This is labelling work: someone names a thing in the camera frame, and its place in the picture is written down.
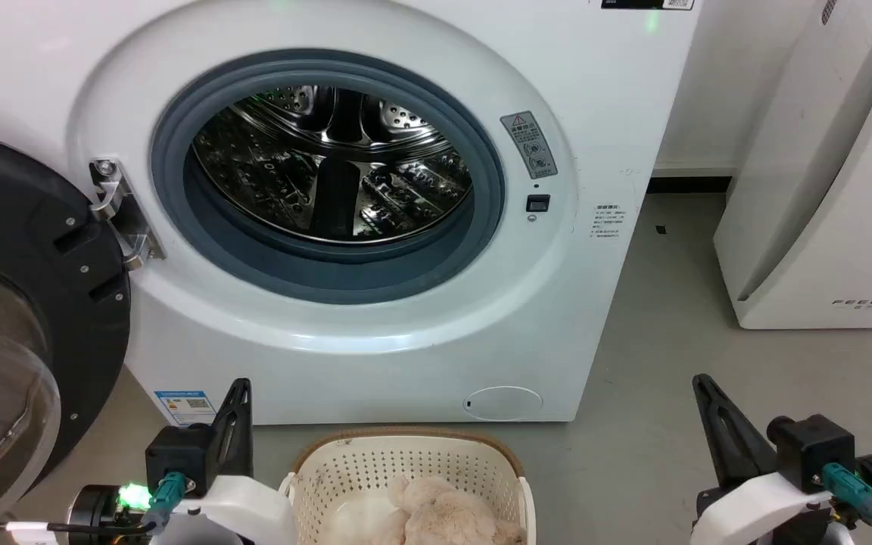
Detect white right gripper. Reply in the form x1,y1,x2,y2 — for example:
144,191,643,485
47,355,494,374
690,373,836,545

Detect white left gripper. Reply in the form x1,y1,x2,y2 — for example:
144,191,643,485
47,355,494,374
154,378,298,545

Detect beige plush toy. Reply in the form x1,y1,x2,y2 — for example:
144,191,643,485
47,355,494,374
386,474,528,545

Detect stainless steel washing machine drum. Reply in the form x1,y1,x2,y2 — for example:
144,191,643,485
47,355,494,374
192,84,475,245

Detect black washing machine door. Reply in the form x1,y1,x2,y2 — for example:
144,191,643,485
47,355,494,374
0,127,132,532

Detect blue white energy label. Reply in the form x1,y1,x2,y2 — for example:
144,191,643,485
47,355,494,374
153,389,218,427

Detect cream perforated laundry basket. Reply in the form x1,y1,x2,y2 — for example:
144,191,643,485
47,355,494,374
278,428,537,545

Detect white fluffy cloth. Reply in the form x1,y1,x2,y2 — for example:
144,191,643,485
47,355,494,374
328,490,408,545

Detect oval filter cover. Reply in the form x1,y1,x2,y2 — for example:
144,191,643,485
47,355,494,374
463,385,544,422

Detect metal door hinge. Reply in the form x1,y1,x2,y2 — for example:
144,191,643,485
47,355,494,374
89,158,167,272

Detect small printed text label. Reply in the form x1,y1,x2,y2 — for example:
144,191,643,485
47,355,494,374
593,202,622,241

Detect white air purifier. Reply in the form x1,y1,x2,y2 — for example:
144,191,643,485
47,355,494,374
712,0,872,331

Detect grey rubber door gasket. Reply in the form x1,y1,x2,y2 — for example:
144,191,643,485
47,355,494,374
150,48,507,306

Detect white front-load washing machine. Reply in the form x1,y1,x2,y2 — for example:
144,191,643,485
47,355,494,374
0,0,703,426

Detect grey warning sticker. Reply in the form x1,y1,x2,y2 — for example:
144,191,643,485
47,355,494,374
500,111,559,181

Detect black label strip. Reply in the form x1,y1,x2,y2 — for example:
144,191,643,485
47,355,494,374
600,0,696,11

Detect teal plug right camera cable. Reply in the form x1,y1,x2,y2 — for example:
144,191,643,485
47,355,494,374
821,462,872,545

